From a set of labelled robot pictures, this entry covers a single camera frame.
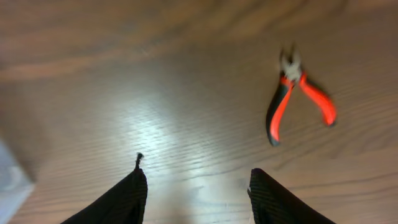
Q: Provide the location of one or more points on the red handled pliers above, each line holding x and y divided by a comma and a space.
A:
292, 74

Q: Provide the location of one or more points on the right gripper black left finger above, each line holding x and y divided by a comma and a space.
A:
124, 203

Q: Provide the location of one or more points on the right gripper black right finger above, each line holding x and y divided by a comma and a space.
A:
272, 203

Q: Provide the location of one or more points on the clear plastic container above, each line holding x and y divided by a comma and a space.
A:
16, 185

